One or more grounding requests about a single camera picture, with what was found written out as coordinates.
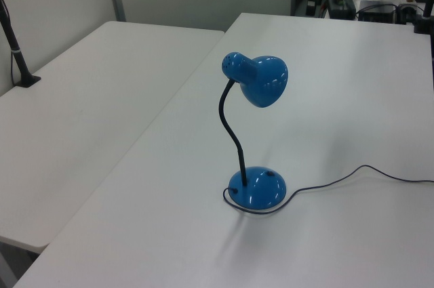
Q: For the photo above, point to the black pole with clamp base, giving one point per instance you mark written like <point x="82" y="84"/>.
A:
<point x="17" y="54"/>

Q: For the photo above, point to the black power supply box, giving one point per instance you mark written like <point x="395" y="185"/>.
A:
<point x="340" y="6"/>

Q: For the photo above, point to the white side table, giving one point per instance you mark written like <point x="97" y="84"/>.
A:
<point x="84" y="115"/>

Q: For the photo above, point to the blue gooseneck desk lamp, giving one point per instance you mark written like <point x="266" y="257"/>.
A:
<point x="268" y="81"/>

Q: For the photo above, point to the black clamp camera mount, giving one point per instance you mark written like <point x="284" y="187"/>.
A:
<point x="422" y="23"/>

